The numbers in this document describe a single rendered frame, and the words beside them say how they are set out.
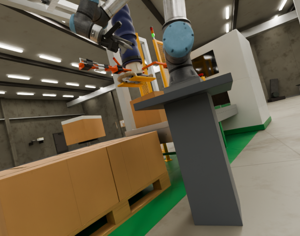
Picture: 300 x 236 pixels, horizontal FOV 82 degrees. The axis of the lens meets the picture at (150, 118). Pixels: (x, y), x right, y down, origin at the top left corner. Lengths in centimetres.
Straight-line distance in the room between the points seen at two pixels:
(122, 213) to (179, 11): 129
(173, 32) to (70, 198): 105
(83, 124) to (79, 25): 202
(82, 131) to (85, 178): 180
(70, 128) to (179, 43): 248
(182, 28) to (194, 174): 76
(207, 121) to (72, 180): 84
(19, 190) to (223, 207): 103
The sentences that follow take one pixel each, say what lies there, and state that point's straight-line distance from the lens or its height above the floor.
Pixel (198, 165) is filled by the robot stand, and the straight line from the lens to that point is 102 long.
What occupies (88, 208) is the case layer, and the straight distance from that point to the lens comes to 125.
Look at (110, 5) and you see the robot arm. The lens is 128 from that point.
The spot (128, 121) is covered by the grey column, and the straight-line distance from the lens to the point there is 305.
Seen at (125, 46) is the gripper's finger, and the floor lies 107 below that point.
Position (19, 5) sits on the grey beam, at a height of 310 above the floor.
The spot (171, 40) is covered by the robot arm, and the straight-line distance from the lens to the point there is 91.
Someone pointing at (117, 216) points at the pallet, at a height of 6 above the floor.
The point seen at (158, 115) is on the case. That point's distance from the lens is 182.
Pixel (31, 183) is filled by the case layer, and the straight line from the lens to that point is 111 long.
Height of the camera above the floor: 62
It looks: 2 degrees up
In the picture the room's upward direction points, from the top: 14 degrees counter-clockwise
